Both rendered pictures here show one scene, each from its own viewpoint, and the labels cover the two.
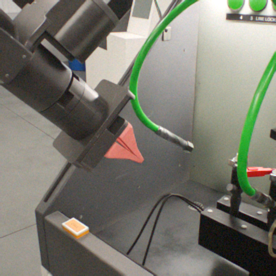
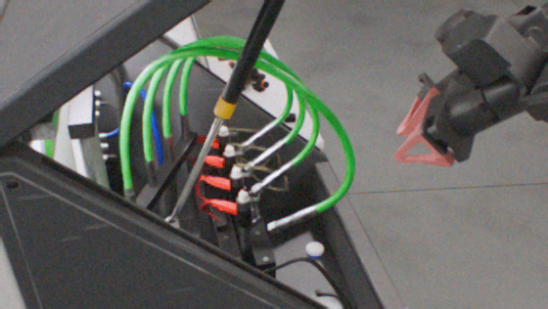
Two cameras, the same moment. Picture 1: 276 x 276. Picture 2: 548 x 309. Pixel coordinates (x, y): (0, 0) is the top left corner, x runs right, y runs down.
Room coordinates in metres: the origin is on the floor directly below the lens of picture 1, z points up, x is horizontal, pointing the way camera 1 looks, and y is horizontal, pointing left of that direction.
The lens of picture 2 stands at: (1.36, 0.35, 1.77)
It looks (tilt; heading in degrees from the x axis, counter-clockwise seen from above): 37 degrees down; 218
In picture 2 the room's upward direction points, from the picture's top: 3 degrees counter-clockwise
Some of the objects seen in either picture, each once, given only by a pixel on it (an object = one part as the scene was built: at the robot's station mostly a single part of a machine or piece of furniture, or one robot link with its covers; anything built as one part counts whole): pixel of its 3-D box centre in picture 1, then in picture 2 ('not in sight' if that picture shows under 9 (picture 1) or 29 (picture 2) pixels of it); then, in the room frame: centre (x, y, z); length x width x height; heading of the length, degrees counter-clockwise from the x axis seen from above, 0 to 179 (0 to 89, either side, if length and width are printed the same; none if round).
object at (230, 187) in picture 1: (232, 207); (251, 242); (0.63, -0.19, 1.00); 0.05 x 0.03 x 0.21; 136
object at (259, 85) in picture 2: not in sight; (250, 69); (0.02, -0.63, 1.01); 0.23 x 0.11 x 0.06; 46
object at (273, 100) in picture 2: not in sight; (253, 88); (0.05, -0.60, 0.97); 0.70 x 0.22 x 0.03; 46
